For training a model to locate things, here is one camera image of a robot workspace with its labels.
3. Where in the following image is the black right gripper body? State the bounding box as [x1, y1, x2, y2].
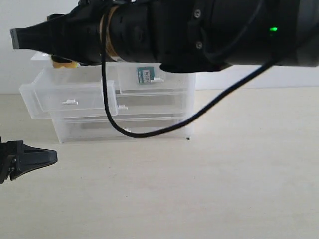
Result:
[47, 0, 118, 67]

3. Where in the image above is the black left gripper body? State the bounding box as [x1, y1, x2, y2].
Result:
[0, 140, 23, 184]

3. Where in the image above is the white plastic drawer cabinet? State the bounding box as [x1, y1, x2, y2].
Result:
[20, 53, 196, 143]

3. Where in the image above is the white bottle teal label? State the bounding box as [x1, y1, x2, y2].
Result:
[137, 66, 155, 84]

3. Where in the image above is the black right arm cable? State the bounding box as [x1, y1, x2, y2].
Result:
[99, 0, 282, 139]

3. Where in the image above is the yellow sponge block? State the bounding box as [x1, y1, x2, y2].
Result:
[50, 55, 78, 69]

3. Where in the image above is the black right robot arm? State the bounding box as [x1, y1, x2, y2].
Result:
[10, 0, 319, 73]

